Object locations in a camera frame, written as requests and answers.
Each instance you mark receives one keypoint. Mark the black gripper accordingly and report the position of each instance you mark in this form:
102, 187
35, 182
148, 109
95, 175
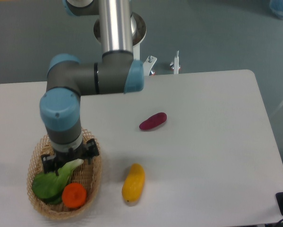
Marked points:
51, 163

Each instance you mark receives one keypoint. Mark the orange fruit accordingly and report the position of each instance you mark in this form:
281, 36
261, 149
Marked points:
74, 195

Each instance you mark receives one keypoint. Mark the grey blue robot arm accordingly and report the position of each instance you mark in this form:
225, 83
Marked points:
68, 80

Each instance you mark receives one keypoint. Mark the woven wicker basket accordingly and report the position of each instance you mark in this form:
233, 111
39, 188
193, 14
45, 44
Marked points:
88, 174

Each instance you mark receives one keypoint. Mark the green bok choy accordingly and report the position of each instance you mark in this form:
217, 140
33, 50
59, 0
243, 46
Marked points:
50, 186

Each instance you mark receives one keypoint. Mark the yellow mango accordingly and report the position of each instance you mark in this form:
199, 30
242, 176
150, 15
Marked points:
134, 183

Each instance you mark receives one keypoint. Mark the purple sweet potato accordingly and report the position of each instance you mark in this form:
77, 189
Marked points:
153, 121

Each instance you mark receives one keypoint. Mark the blue plastic bag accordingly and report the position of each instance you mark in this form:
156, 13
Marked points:
276, 7

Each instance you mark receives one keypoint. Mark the white pedestal foot bracket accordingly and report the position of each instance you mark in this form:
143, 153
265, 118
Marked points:
148, 66

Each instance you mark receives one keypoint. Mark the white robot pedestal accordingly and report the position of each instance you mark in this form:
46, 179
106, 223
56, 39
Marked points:
139, 35

